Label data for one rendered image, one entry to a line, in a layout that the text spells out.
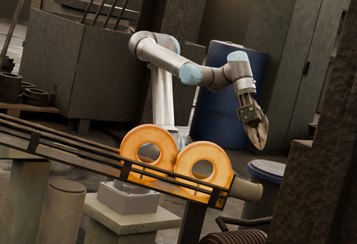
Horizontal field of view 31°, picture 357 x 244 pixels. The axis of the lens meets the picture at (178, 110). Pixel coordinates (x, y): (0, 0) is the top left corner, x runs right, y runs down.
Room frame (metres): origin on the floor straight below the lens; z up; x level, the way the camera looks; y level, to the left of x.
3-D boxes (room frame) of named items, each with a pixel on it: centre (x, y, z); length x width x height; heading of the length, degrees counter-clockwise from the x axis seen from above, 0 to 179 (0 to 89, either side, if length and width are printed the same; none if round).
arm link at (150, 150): (2.44, 0.11, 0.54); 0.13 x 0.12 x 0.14; 133
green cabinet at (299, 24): (5.83, -0.86, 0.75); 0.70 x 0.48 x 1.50; 133
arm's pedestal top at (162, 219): (2.43, 0.11, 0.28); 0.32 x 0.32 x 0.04; 46
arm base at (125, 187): (2.43, 0.11, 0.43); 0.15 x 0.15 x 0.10
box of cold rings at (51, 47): (5.40, 0.64, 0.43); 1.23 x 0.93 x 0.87; 131
